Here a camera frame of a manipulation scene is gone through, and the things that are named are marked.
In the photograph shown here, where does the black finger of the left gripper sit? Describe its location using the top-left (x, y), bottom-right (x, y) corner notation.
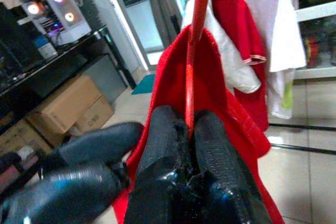
top-left (0, 165), bottom-right (125, 224)
top-left (58, 122), bottom-right (144, 166)

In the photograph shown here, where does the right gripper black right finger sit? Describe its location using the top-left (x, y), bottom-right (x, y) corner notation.
top-left (193, 110), bottom-right (272, 224)

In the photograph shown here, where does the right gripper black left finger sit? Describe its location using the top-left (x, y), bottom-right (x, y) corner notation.
top-left (124, 105), bottom-right (194, 224)

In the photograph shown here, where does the bright red garment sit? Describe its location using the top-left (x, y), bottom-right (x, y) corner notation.
top-left (112, 26), bottom-right (286, 224)

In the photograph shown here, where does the long white printed t-shirt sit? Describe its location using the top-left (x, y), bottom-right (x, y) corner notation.
top-left (267, 69), bottom-right (295, 120)

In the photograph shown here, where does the red plastic hanger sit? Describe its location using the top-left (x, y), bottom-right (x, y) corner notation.
top-left (185, 0), bottom-right (213, 130)

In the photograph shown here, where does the small brown cardboard box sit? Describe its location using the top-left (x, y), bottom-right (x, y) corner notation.
top-left (75, 95), bottom-right (115, 134)

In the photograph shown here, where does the large brown cardboard box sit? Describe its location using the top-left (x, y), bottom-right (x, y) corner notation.
top-left (26, 74), bottom-right (103, 134)

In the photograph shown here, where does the grey under-desk cabinet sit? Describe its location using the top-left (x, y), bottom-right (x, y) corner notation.
top-left (78, 55), bottom-right (129, 104)

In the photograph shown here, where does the teal floor mat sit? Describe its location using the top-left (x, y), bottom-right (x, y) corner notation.
top-left (131, 73), bottom-right (157, 95)

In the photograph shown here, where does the metal clothes rack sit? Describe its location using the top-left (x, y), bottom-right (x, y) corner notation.
top-left (149, 0), bottom-right (336, 154)

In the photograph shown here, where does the black desk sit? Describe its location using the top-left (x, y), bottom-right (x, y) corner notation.
top-left (0, 24), bottom-right (137, 135)

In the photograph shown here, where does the white thick garment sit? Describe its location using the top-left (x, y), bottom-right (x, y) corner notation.
top-left (181, 0), bottom-right (262, 94)

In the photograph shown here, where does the white blue-label tub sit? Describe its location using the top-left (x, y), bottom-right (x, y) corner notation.
top-left (34, 36), bottom-right (58, 59)

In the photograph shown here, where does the white RGB-fan computer case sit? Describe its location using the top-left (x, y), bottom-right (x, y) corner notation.
top-left (17, 0), bottom-right (92, 45)

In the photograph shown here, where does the glass sliding door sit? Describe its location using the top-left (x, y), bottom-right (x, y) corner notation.
top-left (97, 0), bottom-right (190, 70)

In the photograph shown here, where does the red striped-trim shirt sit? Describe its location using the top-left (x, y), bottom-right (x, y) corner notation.
top-left (212, 0), bottom-right (270, 132)

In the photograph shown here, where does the plain white t-shirt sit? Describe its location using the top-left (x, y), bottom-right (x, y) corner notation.
top-left (235, 0), bottom-right (307, 73)

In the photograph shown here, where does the white glass-door cabinet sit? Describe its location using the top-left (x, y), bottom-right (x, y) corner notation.
top-left (291, 0), bottom-right (336, 80)

